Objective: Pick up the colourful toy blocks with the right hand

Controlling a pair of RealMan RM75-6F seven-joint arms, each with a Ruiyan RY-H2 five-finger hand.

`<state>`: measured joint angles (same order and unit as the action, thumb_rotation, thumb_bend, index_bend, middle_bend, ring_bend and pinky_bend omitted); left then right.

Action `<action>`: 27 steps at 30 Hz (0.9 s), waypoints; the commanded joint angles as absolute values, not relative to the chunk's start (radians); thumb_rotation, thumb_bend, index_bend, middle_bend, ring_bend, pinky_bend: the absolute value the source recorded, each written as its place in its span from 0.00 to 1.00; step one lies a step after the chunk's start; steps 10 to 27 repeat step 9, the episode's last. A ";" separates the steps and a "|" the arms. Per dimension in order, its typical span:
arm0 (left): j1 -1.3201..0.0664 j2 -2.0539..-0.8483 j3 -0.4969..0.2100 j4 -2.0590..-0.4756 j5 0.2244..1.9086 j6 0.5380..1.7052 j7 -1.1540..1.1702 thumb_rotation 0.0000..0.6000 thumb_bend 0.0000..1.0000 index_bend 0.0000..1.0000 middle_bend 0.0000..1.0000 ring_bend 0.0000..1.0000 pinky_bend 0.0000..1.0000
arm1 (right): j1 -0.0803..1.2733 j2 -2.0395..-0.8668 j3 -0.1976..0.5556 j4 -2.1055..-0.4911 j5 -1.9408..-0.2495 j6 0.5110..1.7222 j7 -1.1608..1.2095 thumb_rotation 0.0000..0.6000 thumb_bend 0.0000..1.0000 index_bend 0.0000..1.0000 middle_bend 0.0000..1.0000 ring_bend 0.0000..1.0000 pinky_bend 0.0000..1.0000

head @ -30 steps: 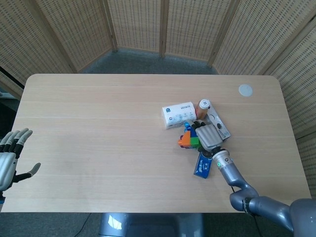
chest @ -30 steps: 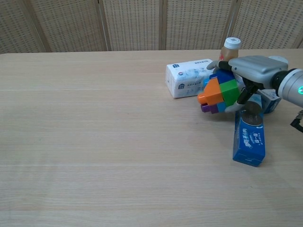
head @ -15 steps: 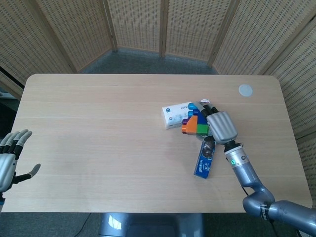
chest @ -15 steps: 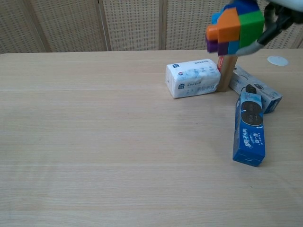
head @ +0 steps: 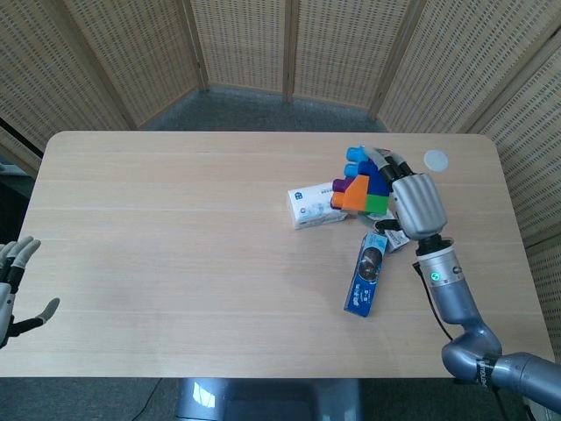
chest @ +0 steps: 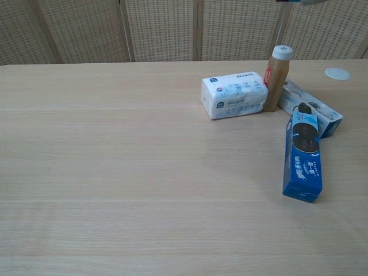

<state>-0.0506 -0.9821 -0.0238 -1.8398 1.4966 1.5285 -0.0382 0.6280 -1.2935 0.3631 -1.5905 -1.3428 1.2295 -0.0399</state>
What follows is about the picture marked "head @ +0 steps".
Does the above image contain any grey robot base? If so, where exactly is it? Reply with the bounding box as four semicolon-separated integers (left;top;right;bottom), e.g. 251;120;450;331
174;377;365;421

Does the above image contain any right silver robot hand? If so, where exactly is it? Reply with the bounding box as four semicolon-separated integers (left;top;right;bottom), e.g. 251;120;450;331
369;147;449;241

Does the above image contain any wooden folding screen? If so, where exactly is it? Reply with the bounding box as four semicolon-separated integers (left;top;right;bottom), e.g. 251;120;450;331
0;0;561;352

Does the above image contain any multicolour building block assembly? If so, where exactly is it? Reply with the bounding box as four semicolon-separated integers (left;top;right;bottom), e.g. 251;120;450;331
330;145;391;218

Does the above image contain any white tissue pack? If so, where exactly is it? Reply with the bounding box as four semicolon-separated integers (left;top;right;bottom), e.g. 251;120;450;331
287;181;350;231

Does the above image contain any thin black floor cable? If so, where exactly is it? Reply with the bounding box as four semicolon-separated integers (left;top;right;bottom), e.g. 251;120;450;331
131;377;164;421

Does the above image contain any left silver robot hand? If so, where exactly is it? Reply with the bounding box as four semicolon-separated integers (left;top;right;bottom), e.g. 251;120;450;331
0;236;60;350

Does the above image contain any grey round table grommet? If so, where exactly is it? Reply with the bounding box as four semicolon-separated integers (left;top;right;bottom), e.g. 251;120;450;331
423;149;451;172

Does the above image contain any blue cookie box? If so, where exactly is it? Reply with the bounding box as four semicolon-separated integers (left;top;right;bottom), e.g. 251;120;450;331
342;232;390;318

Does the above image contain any white grey cookie box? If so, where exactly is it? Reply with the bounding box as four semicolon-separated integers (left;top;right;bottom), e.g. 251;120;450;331
357;211;412;254

